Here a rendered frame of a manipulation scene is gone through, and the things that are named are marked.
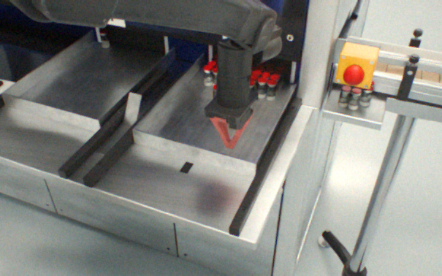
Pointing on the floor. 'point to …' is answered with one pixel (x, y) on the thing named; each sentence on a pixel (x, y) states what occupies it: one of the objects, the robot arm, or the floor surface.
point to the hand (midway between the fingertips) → (229, 144)
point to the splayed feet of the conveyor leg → (328, 239)
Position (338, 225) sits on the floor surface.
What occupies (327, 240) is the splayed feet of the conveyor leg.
